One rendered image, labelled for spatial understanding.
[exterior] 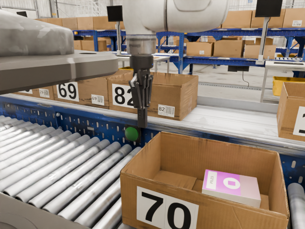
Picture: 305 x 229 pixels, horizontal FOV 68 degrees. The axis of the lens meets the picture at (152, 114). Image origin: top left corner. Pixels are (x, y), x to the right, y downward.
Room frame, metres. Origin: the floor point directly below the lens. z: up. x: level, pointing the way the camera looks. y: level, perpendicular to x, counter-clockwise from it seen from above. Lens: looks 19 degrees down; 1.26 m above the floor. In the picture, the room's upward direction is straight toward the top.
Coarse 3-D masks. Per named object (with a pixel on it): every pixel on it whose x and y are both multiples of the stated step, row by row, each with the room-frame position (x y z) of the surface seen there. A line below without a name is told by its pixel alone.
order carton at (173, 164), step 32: (160, 160) 0.77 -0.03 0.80; (192, 160) 0.72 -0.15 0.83; (224, 160) 0.68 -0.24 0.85; (256, 160) 0.64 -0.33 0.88; (128, 192) 0.50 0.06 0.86; (160, 192) 0.46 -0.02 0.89; (192, 192) 0.43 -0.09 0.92; (128, 224) 0.50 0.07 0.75; (224, 224) 0.40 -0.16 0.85; (256, 224) 0.38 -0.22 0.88
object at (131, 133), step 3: (126, 129) 1.00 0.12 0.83; (129, 129) 0.99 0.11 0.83; (132, 129) 0.98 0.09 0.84; (135, 129) 0.98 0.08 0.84; (126, 132) 1.00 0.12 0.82; (129, 132) 0.99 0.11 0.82; (132, 132) 0.98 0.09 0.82; (135, 132) 0.98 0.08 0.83; (126, 135) 1.00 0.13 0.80; (129, 135) 0.99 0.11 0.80; (132, 135) 0.98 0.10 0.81; (135, 135) 0.98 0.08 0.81; (129, 138) 0.99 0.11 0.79; (132, 138) 0.98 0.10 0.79; (135, 138) 0.98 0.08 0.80
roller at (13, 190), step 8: (88, 144) 1.01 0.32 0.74; (72, 152) 0.93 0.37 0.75; (80, 152) 0.95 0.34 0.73; (56, 160) 0.85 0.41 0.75; (64, 160) 0.87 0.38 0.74; (48, 168) 0.80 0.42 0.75; (56, 168) 0.82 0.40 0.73; (32, 176) 0.74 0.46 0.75; (40, 176) 0.75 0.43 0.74; (16, 184) 0.69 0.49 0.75; (24, 184) 0.70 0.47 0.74; (32, 184) 0.72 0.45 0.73; (8, 192) 0.65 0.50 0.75; (16, 192) 0.66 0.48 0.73
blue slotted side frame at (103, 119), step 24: (0, 96) 1.43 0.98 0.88; (24, 120) 1.39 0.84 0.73; (48, 120) 1.30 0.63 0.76; (72, 120) 1.21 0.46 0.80; (96, 120) 1.13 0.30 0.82; (120, 120) 1.03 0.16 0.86; (120, 144) 1.07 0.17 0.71; (144, 144) 1.01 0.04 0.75; (264, 144) 0.76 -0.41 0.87; (288, 168) 0.74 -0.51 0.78
